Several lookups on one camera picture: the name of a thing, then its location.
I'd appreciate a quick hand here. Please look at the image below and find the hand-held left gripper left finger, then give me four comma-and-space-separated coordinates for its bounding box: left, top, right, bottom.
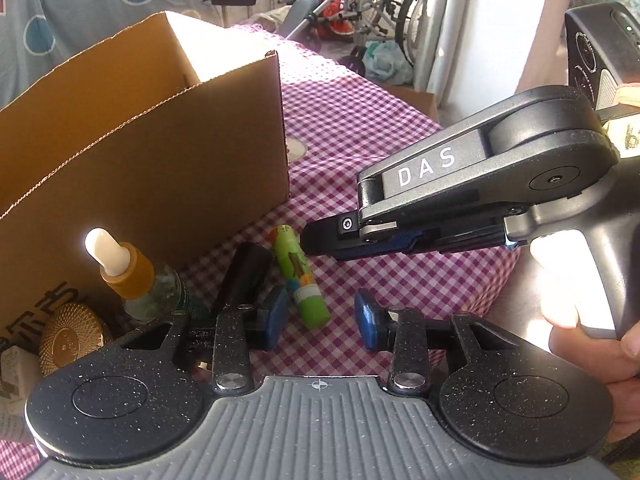
117, 285, 289, 395

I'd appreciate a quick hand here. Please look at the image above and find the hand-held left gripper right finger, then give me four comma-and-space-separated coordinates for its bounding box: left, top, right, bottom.
354, 292, 508, 396

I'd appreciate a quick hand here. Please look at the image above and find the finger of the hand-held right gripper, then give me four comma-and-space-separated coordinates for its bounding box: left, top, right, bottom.
302, 117, 531, 262

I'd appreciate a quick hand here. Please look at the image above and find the green printed tube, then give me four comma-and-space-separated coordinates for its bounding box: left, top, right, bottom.
271, 225, 331, 331

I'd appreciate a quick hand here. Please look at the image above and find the black glossy tube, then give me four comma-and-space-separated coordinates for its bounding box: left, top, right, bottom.
220, 242, 275, 311

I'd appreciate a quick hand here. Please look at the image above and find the glass dropper bottle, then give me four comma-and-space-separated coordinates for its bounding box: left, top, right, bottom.
84, 227, 201, 326

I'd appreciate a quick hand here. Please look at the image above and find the brown cardboard box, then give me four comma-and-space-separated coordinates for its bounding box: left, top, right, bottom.
0, 10, 291, 356

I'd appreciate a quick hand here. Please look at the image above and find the gold round compact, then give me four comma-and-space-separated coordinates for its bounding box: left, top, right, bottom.
39, 302, 113, 378

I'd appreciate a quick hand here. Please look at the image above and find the person's right hand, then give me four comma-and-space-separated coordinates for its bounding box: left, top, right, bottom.
542, 307, 640, 443

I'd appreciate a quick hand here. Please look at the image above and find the purple checkered cloth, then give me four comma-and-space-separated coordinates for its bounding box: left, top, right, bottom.
0, 22, 523, 466

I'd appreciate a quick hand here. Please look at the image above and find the flat cardboard box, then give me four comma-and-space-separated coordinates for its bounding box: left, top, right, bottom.
370, 82, 441, 121

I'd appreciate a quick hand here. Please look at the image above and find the light blue plastic bag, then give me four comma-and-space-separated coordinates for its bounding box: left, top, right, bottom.
362, 40, 416, 86

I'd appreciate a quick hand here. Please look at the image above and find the pale pink curtain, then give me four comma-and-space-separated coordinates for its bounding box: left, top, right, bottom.
517, 0, 588, 96

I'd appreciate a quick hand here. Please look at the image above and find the wheelchair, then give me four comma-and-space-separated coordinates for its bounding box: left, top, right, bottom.
285, 0, 441, 66

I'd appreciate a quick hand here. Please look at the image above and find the orange red cloth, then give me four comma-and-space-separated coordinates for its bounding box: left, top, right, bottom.
317, 0, 361, 36

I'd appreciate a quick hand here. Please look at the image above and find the grey padded rest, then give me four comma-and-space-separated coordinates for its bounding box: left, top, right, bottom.
285, 0, 321, 41

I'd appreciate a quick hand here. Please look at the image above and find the white small box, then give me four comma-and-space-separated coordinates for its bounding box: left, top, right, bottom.
0, 347, 45, 428

